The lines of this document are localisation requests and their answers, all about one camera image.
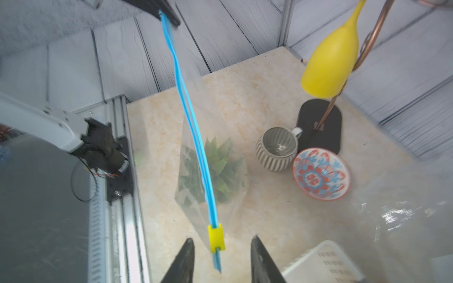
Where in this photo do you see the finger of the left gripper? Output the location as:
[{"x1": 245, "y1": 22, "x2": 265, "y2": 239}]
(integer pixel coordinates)
[{"x1": 123, "y1": 0, "x2": 180, "y2": 27}]

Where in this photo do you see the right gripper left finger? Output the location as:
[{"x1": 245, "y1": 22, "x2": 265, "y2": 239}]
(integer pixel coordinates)
[{"x1": 161, "y1": 238, "x2": 195, "y2": 283}]

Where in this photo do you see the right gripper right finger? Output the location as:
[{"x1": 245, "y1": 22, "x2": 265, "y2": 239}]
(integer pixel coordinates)
[{"x1": 251, "y1": 235, "x2": 285, "y2": 283}]

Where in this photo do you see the zip-top bag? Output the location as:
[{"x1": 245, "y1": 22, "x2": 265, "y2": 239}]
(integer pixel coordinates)
[
  {"x1": 342, "y1": 157, "x2": 453, "y2": 283},
  {"x1": 159, "y1": 11, "x2": 248, "y2": 272}
]

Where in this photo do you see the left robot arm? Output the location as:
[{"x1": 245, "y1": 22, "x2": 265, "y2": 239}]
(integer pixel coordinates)
[{"x1": 1, "y1": 17, "x2": 159, "y2": 175}]

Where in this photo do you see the white perforated plastic basket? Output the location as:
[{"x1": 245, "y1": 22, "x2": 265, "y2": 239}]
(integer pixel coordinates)
[{"x1": 281, "y1": 241, "x2": 367, "y2": 283}]

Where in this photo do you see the red blue patterned bowl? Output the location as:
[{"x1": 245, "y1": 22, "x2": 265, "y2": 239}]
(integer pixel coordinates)
[{"x1": 292, "y1": 147, "x2": 352, "y2": 201}]

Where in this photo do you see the grey ribbed ceramic cup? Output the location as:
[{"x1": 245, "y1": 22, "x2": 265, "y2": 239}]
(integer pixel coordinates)
[{"x1": 256, "y1": 127, "x2": 303, "y2": 172}]

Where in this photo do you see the yellow plastic wine glass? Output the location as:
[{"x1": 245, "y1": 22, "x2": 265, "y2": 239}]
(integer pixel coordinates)
[{"x1": 301, "y1": 0, "x2": 366, "y2": 99}]

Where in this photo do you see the aluminium mounting rail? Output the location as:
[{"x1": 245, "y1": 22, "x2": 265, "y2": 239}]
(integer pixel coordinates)
[{"x1": 79, "y1": 94, "x2": 150, "y2": 283}]

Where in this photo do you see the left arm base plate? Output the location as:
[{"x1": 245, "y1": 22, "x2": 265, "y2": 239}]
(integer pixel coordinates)
[{"x1": 106, "y1": 136, "x2": 134, "y2": 203}]

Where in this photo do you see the copper wire glass stand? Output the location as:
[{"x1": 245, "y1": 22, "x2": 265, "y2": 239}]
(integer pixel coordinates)
[{"x1": 297, "y1": 1, "x2": 393, "y2": 153}]

